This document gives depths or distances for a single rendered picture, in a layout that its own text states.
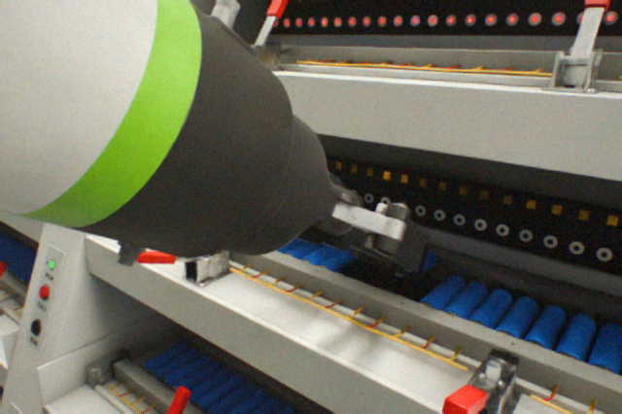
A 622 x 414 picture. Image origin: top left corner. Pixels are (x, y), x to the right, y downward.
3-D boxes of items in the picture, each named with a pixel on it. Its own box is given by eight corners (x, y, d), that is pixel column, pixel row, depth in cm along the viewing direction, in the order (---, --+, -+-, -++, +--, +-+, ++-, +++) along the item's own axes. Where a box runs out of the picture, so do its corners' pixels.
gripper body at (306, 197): (319, 90, 19) (401, 168, 27) (188, 79, 24) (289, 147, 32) (254, 266, 18) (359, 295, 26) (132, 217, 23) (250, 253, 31)
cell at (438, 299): (442, 276, 43) (411, 303, 38) (461, 272, 42) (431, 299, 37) (450, 294, 43) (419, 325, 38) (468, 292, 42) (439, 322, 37)
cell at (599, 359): (624, 350, 35) (613, 396, 30) (597, 340, 36) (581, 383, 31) (631, 328, 34) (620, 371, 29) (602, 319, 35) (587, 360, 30)
